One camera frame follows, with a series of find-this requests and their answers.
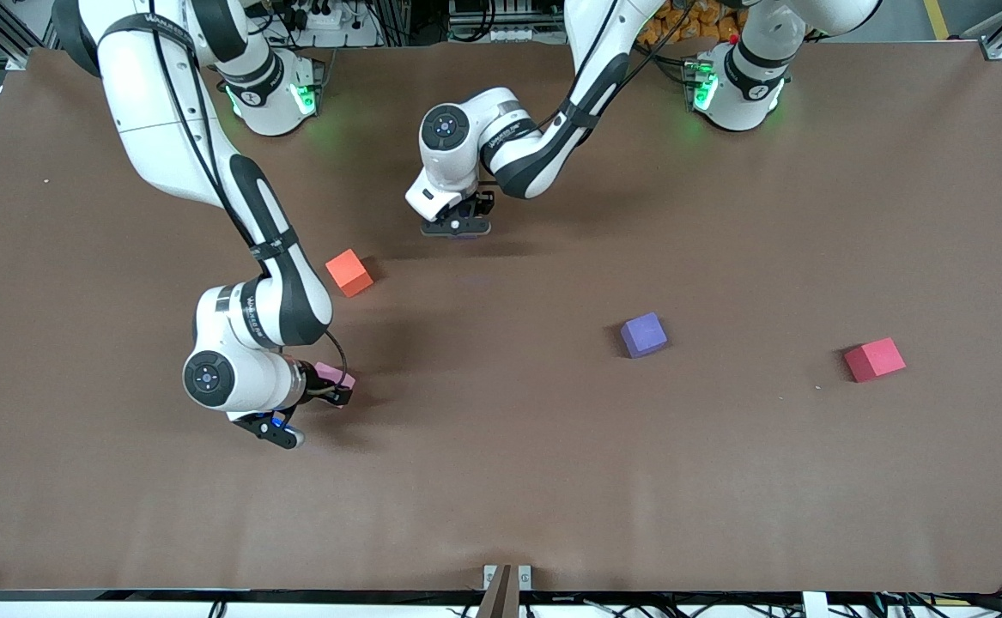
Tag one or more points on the white power strip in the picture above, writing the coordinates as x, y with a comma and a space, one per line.
329, 17

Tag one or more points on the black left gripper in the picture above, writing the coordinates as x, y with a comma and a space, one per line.
481, 204

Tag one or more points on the pink foam block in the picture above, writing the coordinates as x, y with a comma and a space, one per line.
330, 374

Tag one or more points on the red foam block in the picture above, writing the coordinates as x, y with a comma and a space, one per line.
875, 360

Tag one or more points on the white post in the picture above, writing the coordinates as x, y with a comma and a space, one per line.
815, 605

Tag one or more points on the orange foam block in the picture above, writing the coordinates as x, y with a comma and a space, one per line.
349, 273

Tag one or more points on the white vented equipment box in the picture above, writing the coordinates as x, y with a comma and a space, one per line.
492, 21

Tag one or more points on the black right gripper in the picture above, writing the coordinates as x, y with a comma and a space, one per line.
318, 386

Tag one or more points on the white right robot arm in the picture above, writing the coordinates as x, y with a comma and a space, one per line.
260, 318

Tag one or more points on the bag of orange items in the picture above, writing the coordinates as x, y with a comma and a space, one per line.
707, 21

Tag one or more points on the small metal bracket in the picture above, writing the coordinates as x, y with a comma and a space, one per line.
525, 577

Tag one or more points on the brown paper table cover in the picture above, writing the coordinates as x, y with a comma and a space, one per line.
500, 472

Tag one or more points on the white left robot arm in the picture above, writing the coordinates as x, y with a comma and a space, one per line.
483, 137

